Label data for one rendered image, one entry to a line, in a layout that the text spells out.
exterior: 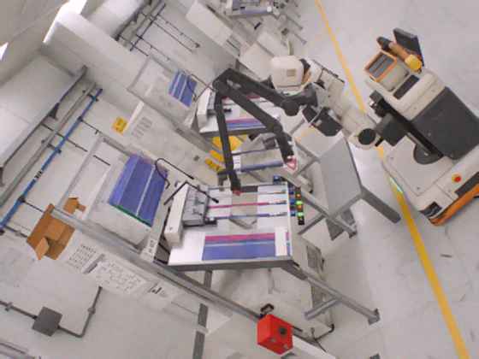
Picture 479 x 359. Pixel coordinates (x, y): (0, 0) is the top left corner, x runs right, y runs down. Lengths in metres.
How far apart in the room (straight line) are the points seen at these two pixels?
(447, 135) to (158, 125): 2.23
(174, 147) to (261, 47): 3.61
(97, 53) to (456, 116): 4.33
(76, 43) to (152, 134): 2.33
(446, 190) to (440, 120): 0.42
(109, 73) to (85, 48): 0.42
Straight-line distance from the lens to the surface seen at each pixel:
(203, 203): 2.63
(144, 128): 3.57
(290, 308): 2.63
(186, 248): 2.46
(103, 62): 5.57
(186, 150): 3.61
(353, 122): 2.33
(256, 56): 6.95
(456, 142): 2.45
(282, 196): 2.69
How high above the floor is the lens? 1.97
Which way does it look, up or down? 20 degrees down
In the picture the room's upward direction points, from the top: 56 degrees counter-clockwise
